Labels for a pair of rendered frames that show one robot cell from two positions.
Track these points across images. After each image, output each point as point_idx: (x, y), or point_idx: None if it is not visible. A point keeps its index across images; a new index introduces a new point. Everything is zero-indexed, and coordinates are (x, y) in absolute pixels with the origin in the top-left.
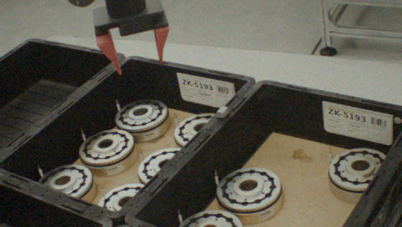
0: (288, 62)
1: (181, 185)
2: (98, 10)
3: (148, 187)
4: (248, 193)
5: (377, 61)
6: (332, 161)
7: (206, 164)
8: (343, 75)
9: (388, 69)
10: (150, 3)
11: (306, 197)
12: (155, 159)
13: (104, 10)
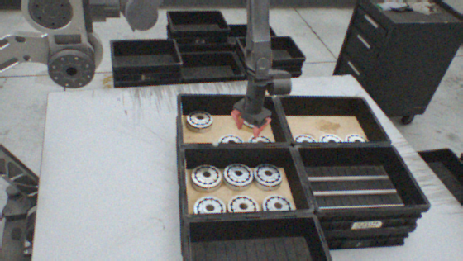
0: (49, 236)
1: None
2: (259, 118)
3: (271, 145)
4: (236, 139)
5: (39, 187)
6: (202, 126)
7: None
8: (62, 198)
9: (49, 179)
10: (242, 103)
11: (217, 135)
12: (238, 180)
13: (258, 116)
